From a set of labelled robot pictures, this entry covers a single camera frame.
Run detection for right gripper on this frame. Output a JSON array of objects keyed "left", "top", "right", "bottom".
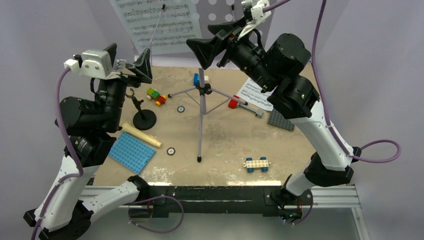
[{"left": 186, "top": 15, "right": 278, "bottom": 92}]

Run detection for sheet music page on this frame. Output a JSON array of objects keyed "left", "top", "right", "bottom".
[
  {"left": 110, "top": 0, "right": 202, "bottom": 55},
  {"left": 236, "top": 78, "right": 274, "bottom": 112}
]

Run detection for black microphone stand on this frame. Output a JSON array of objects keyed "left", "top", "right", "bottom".
[{"left": 125, "top": 88, "right": 157, "bottom": 131}]

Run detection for lilac music stand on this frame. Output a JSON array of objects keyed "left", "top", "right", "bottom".
[{"left": 109, "top": 0, "right": 276, "bottom": 164}]

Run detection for cream toy microphone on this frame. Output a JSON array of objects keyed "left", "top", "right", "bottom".
[{"left": 122, "top": 122, "right": 163, "bottom": 148}]

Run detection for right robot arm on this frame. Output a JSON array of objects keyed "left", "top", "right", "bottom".
[{"left": 186, "top": 21, "right": 361, "bottom": 208}]

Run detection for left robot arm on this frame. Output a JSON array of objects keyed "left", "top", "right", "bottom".
[{"left": 23, "top": 43, "right": 153, "bottom": 240}]

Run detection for colourful toy brick car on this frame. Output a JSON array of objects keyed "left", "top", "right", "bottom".
[{"left": 146, "top": 88, "right": 167, "bottom": 107}]

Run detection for blue white brick stack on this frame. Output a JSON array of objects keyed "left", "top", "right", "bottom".
[{"left": 193, "top": 73, "right": 210, "bottom": 86}]

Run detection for grey girder red brick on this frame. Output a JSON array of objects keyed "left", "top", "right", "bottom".
[{"left": 228, "top": 95, "right": 264, "bottom": 119}]

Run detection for light blue building baseplate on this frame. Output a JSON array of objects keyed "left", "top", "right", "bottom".
[{"left": 108, "top": 132, "right": 156, "bottom": 175}]

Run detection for dark grey building baseplate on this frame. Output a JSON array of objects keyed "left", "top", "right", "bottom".
[{"left": 267, "top": 109, "right": 295, "bottom": 132}]

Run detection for white brick car blue wheels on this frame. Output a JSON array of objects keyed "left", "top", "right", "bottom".
[{"left": 242, "top": 156, "right": 270, "bottom": 173}]

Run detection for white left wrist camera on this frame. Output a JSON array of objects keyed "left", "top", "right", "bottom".
[{"left": 63, "top": 49, "right": 121, "bottom": 80}]

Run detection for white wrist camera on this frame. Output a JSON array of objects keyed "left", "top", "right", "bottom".
[
  {"left": 63, "top": 49, "right": 121, "bottom": 80},
  {"left": 237, "top": 0, "right": 271, "bottom": 40}
]

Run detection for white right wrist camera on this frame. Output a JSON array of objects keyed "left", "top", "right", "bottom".
[{"left": 237, "top": 0, "right": 271, "bottom": 40}]

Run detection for black table front rail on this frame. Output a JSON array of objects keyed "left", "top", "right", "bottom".
[{"left": 117, "top": 184, "right": 316, "bottom": 220}]

